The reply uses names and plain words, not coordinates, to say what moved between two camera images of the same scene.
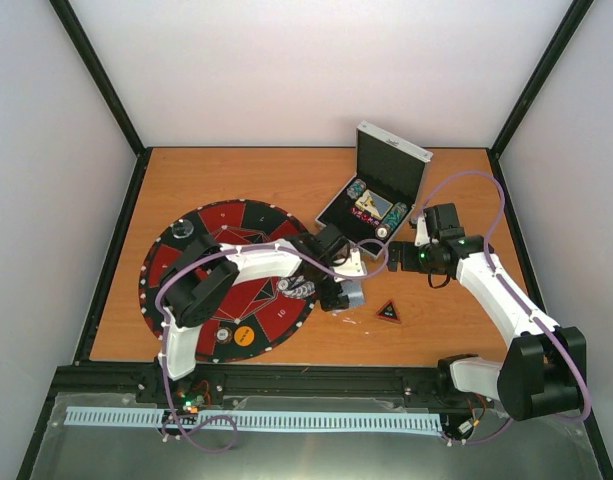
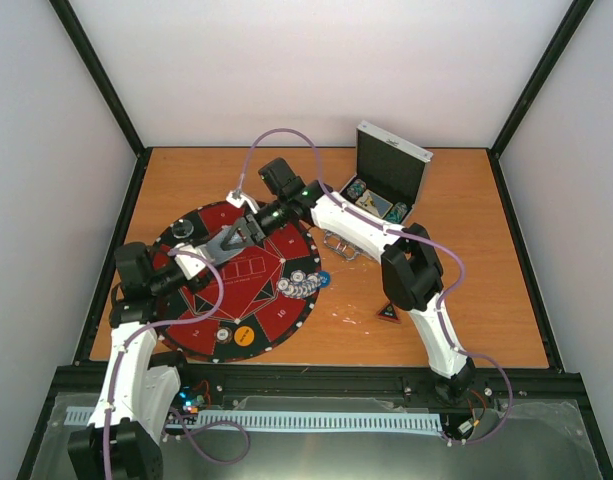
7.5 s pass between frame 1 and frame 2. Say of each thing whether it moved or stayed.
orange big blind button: stayed
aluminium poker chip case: stayed
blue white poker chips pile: stayed
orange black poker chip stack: stayed
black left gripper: moved
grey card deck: moved
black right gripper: moved
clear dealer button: stayed
